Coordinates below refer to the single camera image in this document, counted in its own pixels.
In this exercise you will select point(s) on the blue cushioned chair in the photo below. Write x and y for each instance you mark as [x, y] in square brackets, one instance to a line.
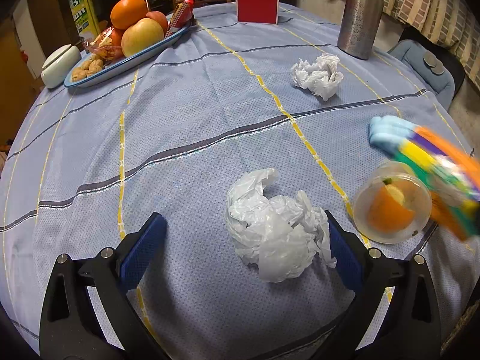
[427, 67]

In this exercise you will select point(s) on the steel water bottle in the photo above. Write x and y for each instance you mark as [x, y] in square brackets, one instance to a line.
[361, 19]

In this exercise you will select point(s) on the red snack packet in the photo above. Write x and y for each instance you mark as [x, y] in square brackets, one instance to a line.
[182, 15]

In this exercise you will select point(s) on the yellow apple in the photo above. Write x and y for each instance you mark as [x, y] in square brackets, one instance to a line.
[145, 33]

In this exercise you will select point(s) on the red apple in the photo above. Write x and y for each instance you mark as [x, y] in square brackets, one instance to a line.
[160, 18]

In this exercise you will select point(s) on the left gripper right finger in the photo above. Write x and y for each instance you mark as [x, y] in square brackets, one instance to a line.
[411, 326]

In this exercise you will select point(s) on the orange fruit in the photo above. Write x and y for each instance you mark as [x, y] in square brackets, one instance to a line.
[127, 12]

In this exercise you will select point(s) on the blue fruit tray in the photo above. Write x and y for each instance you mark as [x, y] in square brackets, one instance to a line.
[124, 64]

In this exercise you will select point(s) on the blue striped tablecloth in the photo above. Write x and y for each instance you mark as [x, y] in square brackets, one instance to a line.
[89, 165]

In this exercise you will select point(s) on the white ceramic jar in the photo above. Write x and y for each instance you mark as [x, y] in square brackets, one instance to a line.
[58, 65]

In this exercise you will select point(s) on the clear cup with orange peel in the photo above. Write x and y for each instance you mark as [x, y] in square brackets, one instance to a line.
[393, 205]

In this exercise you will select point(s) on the yellow green snack box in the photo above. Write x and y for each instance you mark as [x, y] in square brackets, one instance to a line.
[85, 19]

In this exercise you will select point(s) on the walnuts pile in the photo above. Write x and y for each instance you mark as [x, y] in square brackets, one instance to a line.
[92, 65]

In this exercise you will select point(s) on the wrapped candy bag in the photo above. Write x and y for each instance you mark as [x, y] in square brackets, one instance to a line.
[107, 45]

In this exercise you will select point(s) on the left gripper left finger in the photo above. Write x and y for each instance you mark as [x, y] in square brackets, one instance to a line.
[69, 327]

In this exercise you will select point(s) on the white plastic bag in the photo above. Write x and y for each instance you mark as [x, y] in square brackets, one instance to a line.
[280, 235]

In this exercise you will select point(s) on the colourful tissue box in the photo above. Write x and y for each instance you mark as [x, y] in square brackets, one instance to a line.
[451, 176]

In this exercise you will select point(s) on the white paper ball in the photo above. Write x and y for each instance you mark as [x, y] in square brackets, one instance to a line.
[322, 78]

